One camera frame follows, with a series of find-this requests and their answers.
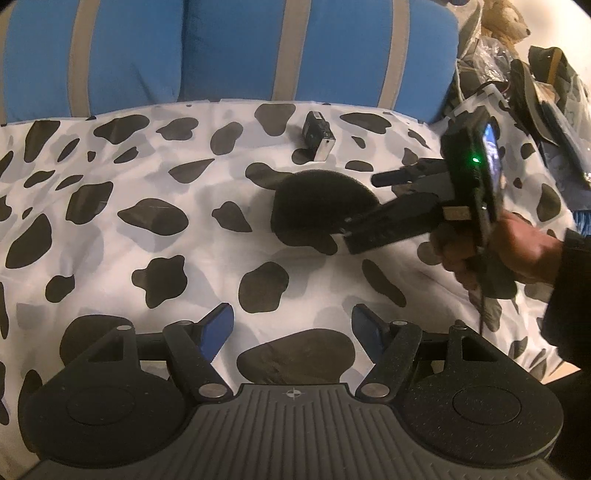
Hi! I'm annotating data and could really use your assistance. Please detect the blue striped cushion right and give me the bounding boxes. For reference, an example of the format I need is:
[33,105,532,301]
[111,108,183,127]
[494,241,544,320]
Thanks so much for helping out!
[180,0,459,123]

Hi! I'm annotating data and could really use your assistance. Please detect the person right hand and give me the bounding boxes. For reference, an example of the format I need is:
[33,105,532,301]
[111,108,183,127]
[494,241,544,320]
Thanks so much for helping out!
[430,212,563,291]

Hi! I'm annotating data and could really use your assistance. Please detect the clutter pile plastic bags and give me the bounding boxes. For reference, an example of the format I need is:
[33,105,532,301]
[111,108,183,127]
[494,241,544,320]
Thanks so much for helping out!
[445,1,590,235]

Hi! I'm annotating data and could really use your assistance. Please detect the black foam sponge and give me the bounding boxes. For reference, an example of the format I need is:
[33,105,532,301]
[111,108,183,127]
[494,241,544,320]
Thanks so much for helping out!
[270,170,380,256]

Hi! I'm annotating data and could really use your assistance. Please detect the brown plush toy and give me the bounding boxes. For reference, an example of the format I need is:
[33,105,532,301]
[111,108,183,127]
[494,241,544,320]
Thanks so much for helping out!
[481,0,531,47]

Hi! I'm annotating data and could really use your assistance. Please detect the small black box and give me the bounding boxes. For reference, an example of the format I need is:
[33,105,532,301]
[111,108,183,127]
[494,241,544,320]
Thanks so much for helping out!
[303,111,335,162]

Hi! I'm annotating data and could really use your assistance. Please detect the cow print blanket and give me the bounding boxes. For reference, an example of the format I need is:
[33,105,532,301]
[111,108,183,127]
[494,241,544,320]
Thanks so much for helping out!
[1,86,590,479]

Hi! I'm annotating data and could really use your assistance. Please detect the dark sleeve forearm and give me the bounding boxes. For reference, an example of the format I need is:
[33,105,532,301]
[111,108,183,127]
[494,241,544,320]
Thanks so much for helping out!
[540,227,591,384]

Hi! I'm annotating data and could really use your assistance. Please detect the blue striped cushion left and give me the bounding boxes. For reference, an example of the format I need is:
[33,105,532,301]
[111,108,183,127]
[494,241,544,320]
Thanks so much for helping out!
[1,1,184,123]

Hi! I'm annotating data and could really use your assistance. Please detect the blue striped cushion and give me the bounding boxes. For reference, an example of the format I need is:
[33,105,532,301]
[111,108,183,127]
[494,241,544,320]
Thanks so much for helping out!
[180,0,459,123]
[1,1,184,123]

